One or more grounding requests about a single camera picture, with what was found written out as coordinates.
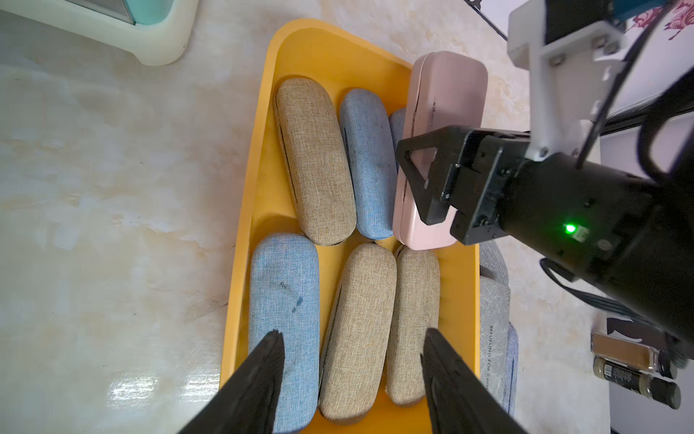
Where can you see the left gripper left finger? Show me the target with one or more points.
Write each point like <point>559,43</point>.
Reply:
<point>248,402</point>

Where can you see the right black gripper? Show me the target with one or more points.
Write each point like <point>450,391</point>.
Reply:
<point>469,173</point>

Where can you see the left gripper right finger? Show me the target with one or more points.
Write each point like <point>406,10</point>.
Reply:
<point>457,400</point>

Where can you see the lavender glasses case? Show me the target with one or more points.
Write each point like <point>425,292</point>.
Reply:
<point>512,367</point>

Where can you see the pink glasses case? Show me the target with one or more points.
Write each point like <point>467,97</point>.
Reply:
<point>446,89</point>

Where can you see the tan glasses case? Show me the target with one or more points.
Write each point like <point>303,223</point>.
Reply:
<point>316,161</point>
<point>357,335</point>

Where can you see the grey rectangular glasses case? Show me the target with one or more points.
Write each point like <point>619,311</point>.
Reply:
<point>495,317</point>

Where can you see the beige glasses case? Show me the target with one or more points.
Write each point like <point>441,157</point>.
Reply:
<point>416,309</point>

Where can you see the yellow plastic storage tray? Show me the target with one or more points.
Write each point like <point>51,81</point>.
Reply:
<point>338,61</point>

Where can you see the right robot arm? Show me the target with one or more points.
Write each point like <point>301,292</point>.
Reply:
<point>631,237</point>

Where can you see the brown spice jar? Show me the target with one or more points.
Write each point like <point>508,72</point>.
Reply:
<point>638,356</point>

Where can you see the dark spice jar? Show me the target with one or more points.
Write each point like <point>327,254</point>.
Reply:
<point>653,388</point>

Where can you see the mint green chrome toaster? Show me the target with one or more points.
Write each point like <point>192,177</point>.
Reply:
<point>153,42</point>

